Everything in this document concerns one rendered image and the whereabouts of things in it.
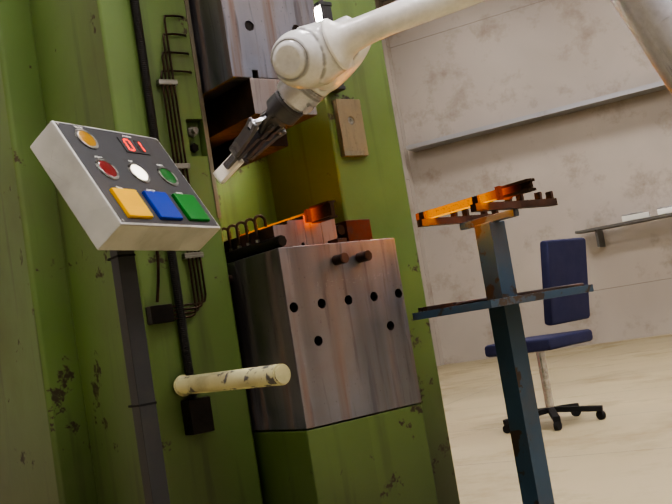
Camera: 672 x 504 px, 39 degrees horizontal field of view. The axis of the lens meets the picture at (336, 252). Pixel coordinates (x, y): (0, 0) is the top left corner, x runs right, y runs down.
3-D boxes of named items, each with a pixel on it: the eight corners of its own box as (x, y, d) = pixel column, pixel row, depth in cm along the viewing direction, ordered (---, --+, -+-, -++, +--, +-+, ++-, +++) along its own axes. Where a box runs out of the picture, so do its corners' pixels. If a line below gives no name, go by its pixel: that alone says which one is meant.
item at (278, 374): (295, 384, 199) (291, 359, 200) (274, 389, 196) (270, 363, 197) (194, 394, 234) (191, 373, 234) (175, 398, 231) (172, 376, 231)
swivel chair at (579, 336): (618, 411, 537) (586, 236, 546) (600, 426, 487) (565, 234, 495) (518, 422, 562) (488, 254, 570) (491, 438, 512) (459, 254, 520)
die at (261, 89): (317, 114, 255) (312, 80, 256) (255, 113, 243) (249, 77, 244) (236, 153, 288) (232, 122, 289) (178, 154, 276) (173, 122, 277)
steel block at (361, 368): (422, 402, 253) (394, 237, 256) (306, 429, 229) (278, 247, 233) (302, 409, 297) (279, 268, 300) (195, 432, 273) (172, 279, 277)
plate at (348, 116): (369, 155, 280) (359, 99, 281) (345, 155, 274) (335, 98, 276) (364, 157, 281) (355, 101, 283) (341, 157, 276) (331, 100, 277)
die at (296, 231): (338, 245, 252) (333, 213, 253) (276, 250, 240) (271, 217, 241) (254, 268, 285) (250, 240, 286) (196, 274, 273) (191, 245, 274)
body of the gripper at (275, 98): (291, 111, 192) (261, 142, 196) (311, 116, 200) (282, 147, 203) (270, 85, 195) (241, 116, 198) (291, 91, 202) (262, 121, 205)
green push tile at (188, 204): (211, 219, 211) (193, 194, 213) (190, 218, 204) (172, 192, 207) (206, 224, 211) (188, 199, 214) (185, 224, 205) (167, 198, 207)
